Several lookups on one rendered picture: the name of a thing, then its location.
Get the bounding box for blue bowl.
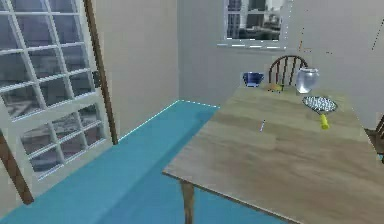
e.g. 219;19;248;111
242;71;265;88

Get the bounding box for small yellow food item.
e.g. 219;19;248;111
265;83;284;93

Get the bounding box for light wooden table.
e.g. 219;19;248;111
162;84;384;224

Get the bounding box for dark wooden spindle chair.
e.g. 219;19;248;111
268;55;309;87

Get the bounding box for white framed window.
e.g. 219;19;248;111
217;0;294;50

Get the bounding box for clear glass jar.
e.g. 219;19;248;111
295;67;320;95

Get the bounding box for white glazed room door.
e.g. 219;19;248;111
0;0;119;206

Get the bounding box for yellow handled mesh strainer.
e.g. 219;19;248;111
302;95;338;131

